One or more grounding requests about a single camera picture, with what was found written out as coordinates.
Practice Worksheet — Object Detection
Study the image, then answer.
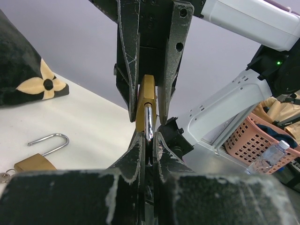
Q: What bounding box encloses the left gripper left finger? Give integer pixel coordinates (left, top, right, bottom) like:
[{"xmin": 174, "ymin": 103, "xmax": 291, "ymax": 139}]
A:
[{"xmin": 105, "ymin": 132, "xmax": 145, "ymax": 225}]

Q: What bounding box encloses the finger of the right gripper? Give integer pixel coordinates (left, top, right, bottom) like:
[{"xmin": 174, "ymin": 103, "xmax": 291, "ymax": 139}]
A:
[
  {"xmin": 157, "ymin": 1, "xmax": 194, "ymax": 124},
  {"xmin": 116, "ymin": 0, "xmax": 140, "ymax": 122}
]

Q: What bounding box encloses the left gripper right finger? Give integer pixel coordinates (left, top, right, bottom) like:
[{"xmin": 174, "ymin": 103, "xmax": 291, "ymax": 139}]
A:
[{"xmin": 153, "ymin": 132, "xmax": 194, "ymax": 225}]

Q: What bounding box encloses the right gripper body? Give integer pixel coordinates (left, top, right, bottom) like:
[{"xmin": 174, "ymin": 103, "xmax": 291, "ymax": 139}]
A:
[{"xmin": 93, "ymin": 0, "xmax": 205, "ymax": 96}]

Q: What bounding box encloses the medium brass padlock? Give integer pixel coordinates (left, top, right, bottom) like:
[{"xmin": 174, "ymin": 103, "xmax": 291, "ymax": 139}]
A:
[{"xmin": 135, "ymin": 75, "xmax": 157, "ymax": 143}]

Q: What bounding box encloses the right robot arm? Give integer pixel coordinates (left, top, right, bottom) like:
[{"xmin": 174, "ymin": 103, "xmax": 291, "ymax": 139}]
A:
[{"xmin": 93, "ymin": 0, "xmax": 300, "ymax": 153}]

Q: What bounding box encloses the pink plastic basket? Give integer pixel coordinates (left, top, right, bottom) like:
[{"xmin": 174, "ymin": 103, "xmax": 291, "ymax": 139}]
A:
[{"xmin": 225, "ymin": 113, "xmax": 287, "ymax": 165}]

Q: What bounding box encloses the large brass padlock long shackle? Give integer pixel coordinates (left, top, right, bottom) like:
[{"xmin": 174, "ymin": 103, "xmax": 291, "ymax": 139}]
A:
[{"xmin": 14, "ymin": 133, "xmax": 70, "ymax": 173}]

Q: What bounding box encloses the clear water bottle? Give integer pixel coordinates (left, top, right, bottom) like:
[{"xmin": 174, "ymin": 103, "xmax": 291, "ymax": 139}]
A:
[{"xmin": 245, "ymin": 140, "xmax": 290, "ymax": 175}]

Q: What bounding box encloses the black floral pillow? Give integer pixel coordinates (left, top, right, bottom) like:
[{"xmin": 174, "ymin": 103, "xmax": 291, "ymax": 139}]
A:
[{"xmin": 0, "ymin": 12, "xmax": 69, "ymax": 106}]

